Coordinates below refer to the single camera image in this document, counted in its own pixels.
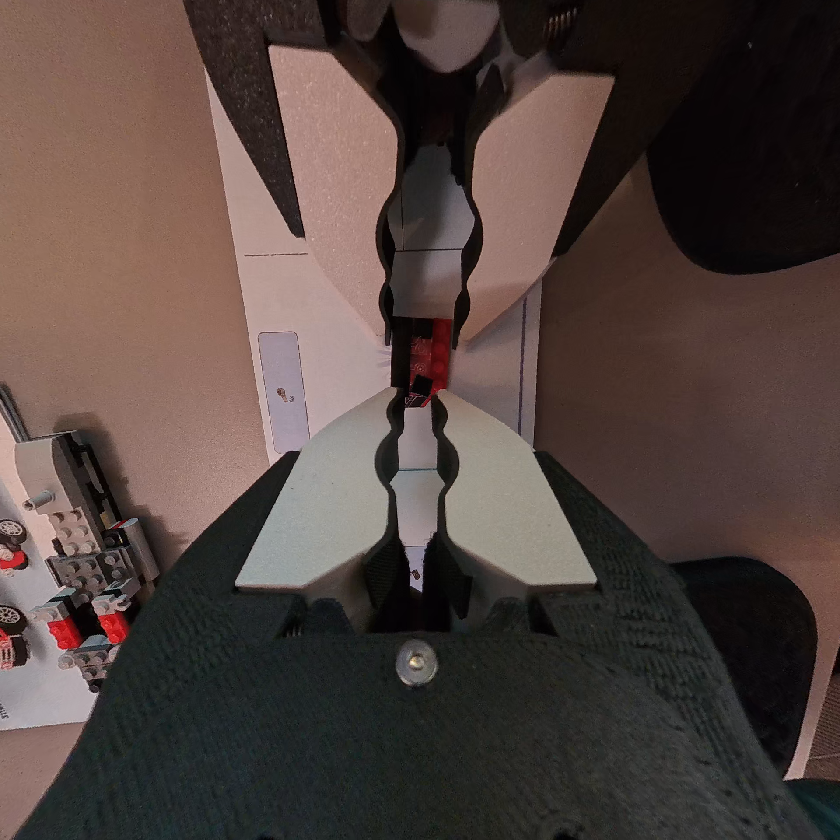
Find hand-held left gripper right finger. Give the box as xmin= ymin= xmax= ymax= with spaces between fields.
xmin=430 ymin=389 xmax=599 ymax=624

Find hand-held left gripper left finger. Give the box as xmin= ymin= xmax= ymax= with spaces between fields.
xmin=234 ymin=387 xmax=401 ymax=631

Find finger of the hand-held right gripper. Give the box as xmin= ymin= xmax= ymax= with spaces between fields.
xmin=453 ymin=66 xmax=616 ymax=343
xmin=268 ymin=45 xmax=404 ymax=345

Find small red black brick assembly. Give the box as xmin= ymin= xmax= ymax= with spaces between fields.
xmin=390 ymin=318 xmax=454 ymax=411

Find grey desk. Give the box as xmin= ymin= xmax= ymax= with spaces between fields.
xmin=0 ymin=0 xmax=840 ymax=782

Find open white instruction booklet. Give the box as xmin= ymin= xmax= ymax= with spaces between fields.
xmin=205 ymin=69 xmax=546 ymax=588

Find black cushion pad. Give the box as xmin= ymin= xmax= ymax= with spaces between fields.
xmin=676 ymin=556 xmax=819 ymax=778
xmin=646 ymin=0 xmax=840 ymax=277

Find grey toy brick truck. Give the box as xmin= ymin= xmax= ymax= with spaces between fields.
xmin=13 ymin=430 xmax=160 ymax=695

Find booklet with vehicle pictures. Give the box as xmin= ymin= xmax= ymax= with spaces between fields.
xmin=0 ymin=384 xmax=142 ymax=731

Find person's teal patterned pants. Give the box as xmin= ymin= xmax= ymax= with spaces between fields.
xmin=784 ymin=777 xmax=840 ymax=840

